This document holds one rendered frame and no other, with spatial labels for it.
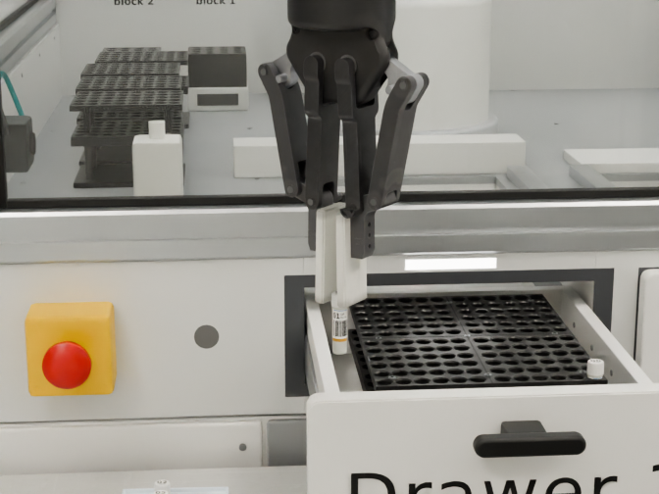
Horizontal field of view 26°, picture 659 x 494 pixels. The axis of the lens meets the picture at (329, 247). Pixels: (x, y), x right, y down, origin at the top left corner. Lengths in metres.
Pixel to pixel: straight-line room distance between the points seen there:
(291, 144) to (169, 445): 0.37
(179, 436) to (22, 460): 0.14
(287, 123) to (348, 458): 0.24
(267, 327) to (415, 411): 0.31
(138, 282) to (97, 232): 0.06
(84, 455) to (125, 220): 0.22
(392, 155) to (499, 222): 0.29
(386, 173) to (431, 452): 0.19
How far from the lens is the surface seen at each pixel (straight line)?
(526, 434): 0.96
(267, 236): 1.24
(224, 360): 1.27
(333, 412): 0.97
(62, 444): 1.30
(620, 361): 1.16
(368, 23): 0.97
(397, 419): 0.97
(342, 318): 1.04
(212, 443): 1.29
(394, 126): 0.97
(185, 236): 1.24
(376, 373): 1.10
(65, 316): 1.22
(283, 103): 1.02
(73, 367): 1.20
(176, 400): 1.28
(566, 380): 1.09
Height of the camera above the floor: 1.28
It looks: 15 degrees down
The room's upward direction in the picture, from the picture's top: straight up
